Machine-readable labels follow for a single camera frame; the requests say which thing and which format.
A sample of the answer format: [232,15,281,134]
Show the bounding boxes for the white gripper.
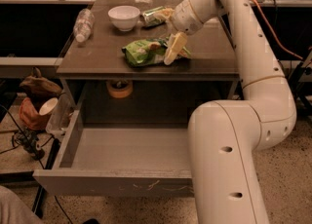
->
[153,0,204,65]

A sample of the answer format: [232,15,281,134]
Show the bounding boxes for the green rice chip bag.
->
[122,37,191,67]

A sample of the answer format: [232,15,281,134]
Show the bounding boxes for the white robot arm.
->
[165,0,296,224]

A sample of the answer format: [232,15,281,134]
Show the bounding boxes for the grey cabinet with glossy top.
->
[58,0,238,113]

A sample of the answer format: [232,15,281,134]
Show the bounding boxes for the brown cloth bag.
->
[19,67,62,98]

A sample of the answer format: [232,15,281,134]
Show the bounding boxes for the open grey top drawer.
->
[33,84,193,197]

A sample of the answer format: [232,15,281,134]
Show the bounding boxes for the green soda can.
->
[140,7,164,27]

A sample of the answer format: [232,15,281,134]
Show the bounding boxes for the white ceramic bowl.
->
[108,6,140,31]

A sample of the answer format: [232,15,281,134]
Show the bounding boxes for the orange tape roll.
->
[106,80,133,99]

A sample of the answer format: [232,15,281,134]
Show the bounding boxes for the clear plastic water bottle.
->
[73,9,95,43]

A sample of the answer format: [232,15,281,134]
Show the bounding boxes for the clear plastic container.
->
[46,93,73,138]

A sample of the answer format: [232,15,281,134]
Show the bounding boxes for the grey cloth corner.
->
[0,186,43,224]

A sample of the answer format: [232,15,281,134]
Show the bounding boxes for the orange cable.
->
[249,0,304,61]

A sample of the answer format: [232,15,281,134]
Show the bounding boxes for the black floor cables with tool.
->
[0,104,55,162]

